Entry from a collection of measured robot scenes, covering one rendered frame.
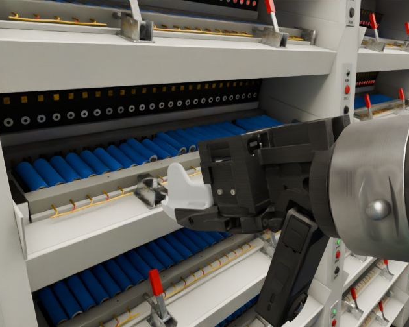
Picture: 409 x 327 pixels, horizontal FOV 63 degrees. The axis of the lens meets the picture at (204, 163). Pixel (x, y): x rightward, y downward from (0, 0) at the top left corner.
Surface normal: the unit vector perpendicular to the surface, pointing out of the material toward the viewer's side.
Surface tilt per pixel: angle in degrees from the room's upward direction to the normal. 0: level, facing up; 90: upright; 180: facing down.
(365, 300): 18
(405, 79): 90
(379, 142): 40
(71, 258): 108
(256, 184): 78
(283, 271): 89
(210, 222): 86
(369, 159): 56
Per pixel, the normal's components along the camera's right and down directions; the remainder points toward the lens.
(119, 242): 0.67, 0.44
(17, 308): 0.69, 0.15
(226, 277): 0.17, -0.87
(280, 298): -0.69, 0.20
